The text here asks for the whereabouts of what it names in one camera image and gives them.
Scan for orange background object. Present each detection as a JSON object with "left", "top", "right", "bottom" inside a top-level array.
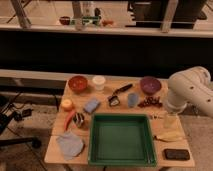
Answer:
[{"left": 101, "top": 20, "right": 114, "bottom": 27}]

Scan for green plastic tray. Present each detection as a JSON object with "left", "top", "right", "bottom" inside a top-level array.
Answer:
[{"left": 88, "top": 114, "right": 157, "bottom": 167}]

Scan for grey-blue cloth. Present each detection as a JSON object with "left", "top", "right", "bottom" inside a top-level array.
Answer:
[{"left": 56, "top": 132, "right": 84, "bottom": 160}]

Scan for red-orange bowl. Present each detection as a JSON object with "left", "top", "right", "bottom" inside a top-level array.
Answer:
[{"left": 68, "top": 75, "right": 88, "bottom": 93}]

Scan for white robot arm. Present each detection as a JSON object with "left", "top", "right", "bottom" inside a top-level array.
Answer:
[{"left": 163, "top": 66, "right": 213, "bottom": 128}]

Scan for yellow round fruit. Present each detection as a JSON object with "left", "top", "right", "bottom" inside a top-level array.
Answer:
[{"left": 61, "top": 99, "right": 73, "bottom": 111}]

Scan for blue-grey cup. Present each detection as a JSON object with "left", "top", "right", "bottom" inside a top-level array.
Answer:
[{"left": 127, "top": 93, "right": 139, "bottom": 108}]

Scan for white cup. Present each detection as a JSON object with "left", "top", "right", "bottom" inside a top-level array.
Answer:
[{"left": 92, "top": 76, "right": 106, "bottom": 90}]

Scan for red chili pepper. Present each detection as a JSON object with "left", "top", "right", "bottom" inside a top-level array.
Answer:
[{"left": 64, "top": 109, "right": 76, "bottom": 131}]

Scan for blue sponge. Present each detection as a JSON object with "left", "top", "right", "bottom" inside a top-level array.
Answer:
[{"left": 84, "top": 98, "right": 100, "bottom": 114}]

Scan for dark red grape bunch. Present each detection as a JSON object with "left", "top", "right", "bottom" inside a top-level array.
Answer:
[{"left": 138, "top": 97, "right": 162, "bottom": 108}]

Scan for purple bowl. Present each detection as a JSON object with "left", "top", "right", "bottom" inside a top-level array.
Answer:
[{"left": 140, "top": 76, "right": 162, "bottom": 95}]

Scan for black office chair base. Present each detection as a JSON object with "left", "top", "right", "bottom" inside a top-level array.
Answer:
[{"left": 0, "top": 94, "right": 42, "bottom": 149}]

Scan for black-handled peeler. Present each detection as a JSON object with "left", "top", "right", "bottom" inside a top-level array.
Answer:
[{"left": 108, "top": 84, "right": 132, "bottom": 107}]

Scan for black power adapter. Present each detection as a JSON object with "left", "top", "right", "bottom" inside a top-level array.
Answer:
[{"left": 21, "top": 109, "right": 33, "bottom": 118}]

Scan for black and white striped ball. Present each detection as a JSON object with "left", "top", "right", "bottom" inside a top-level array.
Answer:
[{"left": 73, "top": 113, "right": 85, "bottom": 128}]

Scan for green background box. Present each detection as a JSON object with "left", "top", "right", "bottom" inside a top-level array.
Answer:
[{"left": 82, "top": 16, "right": 100, "bottom": 25}]

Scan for black rectangular block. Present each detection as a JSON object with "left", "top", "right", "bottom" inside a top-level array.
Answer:
[{"left": 164, "top": 149, "right": 190, "bottom": 161}]

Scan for dark red background bowl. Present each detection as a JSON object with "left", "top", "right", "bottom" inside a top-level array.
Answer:
[{"left": 59, "top": 16, "right": 70, "bottom": 25}]

